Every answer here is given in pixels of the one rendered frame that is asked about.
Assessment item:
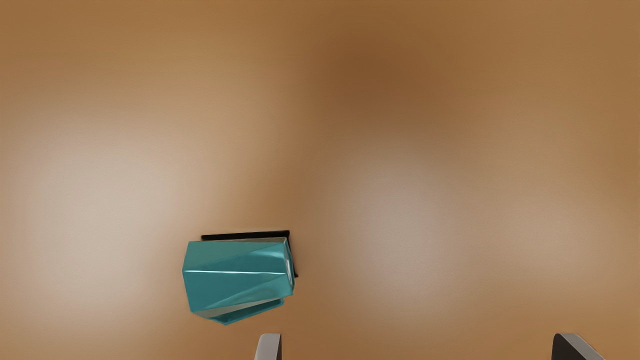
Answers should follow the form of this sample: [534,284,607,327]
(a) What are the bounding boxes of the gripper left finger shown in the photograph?
[254,333,283,360]

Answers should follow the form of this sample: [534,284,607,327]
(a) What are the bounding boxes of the teal faceted mug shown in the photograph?
[181,236,296,326]

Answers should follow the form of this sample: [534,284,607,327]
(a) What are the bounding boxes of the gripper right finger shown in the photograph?
[552,333,606,360]

